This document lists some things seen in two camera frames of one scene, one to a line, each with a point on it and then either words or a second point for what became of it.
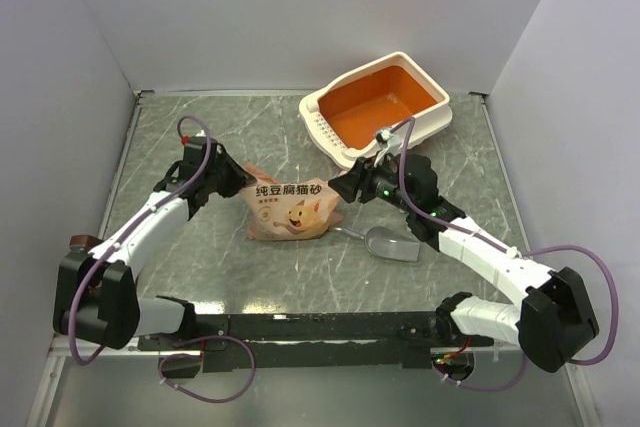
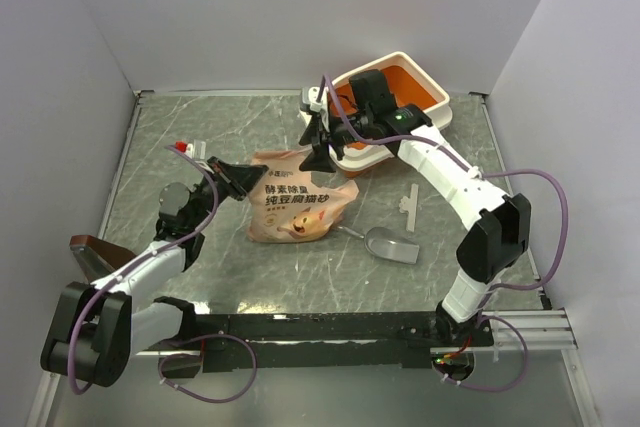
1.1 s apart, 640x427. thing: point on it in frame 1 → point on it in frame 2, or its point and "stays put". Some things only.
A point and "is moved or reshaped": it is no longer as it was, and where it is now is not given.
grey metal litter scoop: x=385 y=243 stays put
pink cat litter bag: x=289 y=209 is moved or reshaped
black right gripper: x=361 y=176 → x=319 y=133
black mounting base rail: x=405 y=339 stays put
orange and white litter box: x=380 y=106 stays put
